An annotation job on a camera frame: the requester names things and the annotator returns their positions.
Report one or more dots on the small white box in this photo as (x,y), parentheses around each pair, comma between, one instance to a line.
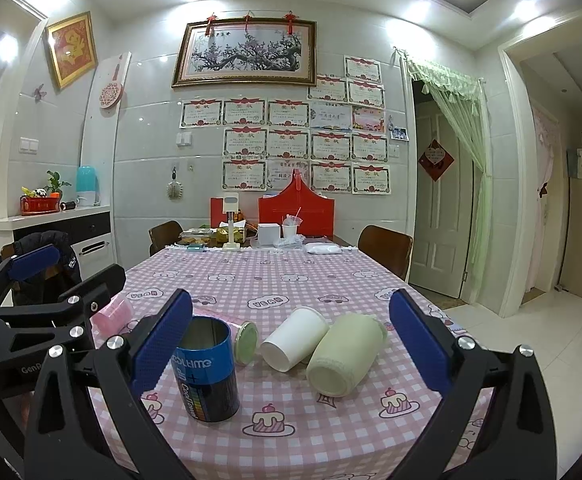
(269,234)

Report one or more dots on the pink round wall fan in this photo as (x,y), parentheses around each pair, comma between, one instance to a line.
(111,92)

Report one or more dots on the white wall switch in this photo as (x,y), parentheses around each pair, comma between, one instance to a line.
(29,145)
(184,138)

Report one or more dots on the food containers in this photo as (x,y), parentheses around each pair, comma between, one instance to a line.
(196,237)

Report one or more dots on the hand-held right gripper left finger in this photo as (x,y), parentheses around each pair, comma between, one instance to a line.
(163,337)

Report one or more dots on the hanging round brush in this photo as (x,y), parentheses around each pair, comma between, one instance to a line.
(174,190)

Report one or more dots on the clear cup green lid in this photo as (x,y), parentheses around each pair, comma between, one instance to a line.
(246,345)

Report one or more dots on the green lace curtain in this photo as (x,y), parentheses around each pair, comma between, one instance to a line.
(476,125)

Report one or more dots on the small wall photo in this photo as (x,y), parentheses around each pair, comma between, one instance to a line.
(399,130)

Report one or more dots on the red knot ornament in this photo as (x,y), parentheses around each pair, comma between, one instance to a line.
(247,21)
(290,20)
(212,22)

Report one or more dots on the red wooden box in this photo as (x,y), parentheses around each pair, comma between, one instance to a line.
(313,205)

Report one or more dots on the group of wall certificates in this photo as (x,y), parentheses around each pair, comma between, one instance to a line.
(291,145)

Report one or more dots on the clear cup with straw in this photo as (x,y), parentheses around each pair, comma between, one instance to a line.
(290,229)

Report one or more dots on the black jacket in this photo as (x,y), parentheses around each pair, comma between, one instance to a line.
(70,266)

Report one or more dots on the white paper cup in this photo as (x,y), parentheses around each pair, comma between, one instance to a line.
(296,336)

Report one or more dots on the pink plastic cup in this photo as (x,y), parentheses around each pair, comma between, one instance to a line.
(113,316)

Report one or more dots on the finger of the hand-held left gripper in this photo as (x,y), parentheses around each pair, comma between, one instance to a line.
(36,261)
(98,287)

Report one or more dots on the red carton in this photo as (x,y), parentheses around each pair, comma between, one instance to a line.
(216,211)

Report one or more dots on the white device on stand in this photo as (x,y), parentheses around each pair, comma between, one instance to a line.
(230,210)

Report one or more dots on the clear plastic bag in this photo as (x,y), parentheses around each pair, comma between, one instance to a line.
(288,243)

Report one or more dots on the blue tin can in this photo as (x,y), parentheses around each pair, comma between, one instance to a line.
(206,375)

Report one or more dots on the framed blossom painting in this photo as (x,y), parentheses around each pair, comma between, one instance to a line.
(246,52)

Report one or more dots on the red diamond door decoration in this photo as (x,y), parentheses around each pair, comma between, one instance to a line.
(435,160)

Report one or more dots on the pink checked tablecloth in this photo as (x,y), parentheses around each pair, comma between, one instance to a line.
(321,272)

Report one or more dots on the butterfly wall decal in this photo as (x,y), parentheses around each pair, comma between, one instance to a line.
(39,93)

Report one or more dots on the gold framed red picture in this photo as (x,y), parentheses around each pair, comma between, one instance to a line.
(72,50)

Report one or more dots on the pale green cup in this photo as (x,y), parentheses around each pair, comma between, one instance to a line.
(346,355)

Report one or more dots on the brown doormat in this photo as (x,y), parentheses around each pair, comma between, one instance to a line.
(446,302)

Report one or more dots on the white and black cabinet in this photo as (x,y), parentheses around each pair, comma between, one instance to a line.
(91,245)

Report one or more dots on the brown wooden chair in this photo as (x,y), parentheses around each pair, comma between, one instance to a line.
(386,250)
(163,235)

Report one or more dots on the red tin box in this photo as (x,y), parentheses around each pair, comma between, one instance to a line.
(40,205)

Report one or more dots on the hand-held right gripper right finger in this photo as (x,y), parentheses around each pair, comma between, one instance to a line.
(418,340)

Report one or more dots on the white tissue packet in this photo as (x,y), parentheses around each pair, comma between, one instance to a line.
(322,248)

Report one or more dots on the white door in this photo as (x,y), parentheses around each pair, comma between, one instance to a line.
(441,235)

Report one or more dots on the small potted plant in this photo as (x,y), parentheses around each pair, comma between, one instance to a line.
(56,182)

